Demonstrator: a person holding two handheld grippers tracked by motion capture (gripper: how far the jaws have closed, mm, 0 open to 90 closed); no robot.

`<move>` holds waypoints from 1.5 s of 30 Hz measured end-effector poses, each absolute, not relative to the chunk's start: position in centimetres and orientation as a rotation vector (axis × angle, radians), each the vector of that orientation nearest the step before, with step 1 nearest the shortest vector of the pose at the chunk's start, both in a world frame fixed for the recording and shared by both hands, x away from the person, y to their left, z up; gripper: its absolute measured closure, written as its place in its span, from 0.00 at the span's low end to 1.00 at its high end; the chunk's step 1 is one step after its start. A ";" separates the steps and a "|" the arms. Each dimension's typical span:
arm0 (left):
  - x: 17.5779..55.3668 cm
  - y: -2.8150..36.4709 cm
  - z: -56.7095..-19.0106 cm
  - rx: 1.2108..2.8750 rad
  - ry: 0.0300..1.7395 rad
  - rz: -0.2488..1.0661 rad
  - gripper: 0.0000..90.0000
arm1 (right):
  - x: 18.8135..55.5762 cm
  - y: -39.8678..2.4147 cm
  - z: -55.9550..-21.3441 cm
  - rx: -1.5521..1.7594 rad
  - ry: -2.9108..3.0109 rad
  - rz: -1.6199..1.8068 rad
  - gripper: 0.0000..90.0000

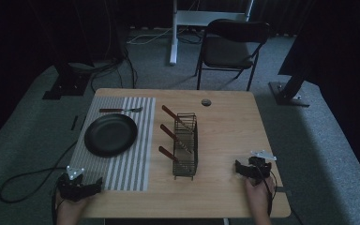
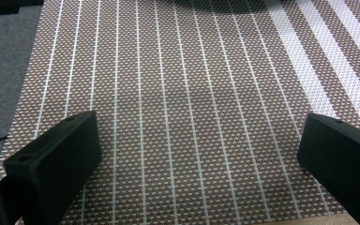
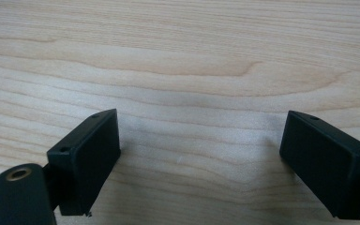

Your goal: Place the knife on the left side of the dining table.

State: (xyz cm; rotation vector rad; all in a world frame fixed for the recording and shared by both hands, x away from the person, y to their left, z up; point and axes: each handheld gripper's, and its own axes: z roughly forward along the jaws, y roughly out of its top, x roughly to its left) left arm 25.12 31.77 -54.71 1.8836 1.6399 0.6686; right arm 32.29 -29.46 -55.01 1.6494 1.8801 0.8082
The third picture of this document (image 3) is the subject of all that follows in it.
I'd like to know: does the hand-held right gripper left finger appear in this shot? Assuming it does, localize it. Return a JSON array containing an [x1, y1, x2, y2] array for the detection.
[[46, 108, 122, 218]]

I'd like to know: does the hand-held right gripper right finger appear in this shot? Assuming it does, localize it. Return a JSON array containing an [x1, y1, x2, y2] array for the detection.
[[278, 110, 360, 220]]

